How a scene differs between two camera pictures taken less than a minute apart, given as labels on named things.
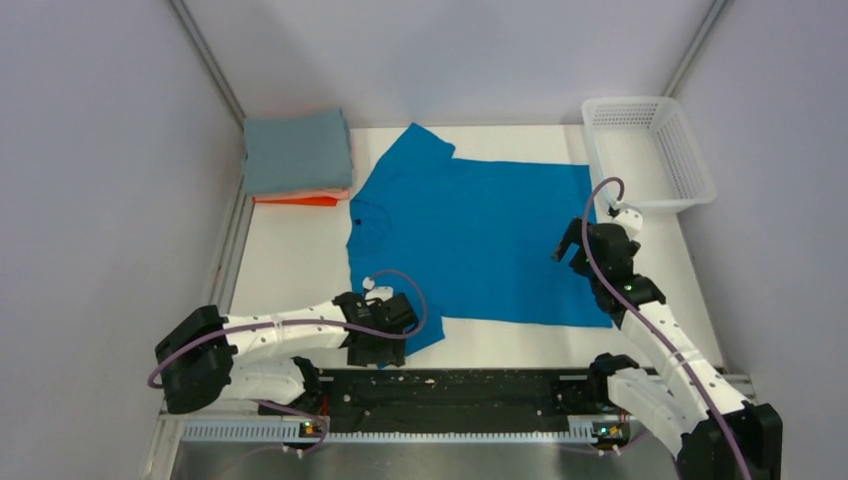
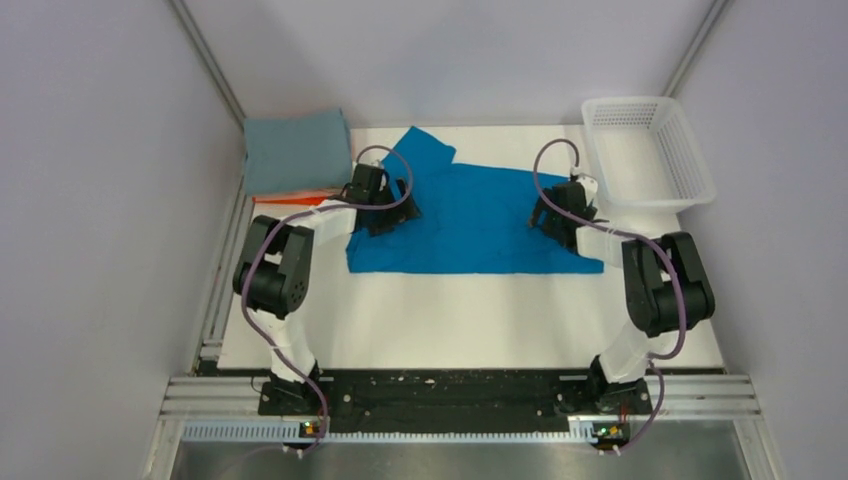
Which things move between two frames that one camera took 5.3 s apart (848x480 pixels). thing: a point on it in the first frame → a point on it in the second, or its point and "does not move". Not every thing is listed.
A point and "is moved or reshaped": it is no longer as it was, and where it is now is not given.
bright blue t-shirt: [479, 235] is moved or reshaped
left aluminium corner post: [204, 51] does not move
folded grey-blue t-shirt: [297, 152] does not move
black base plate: [456, 400] does not move
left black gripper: [392, 353] → [401, 213]
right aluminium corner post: [716, 11] does not move
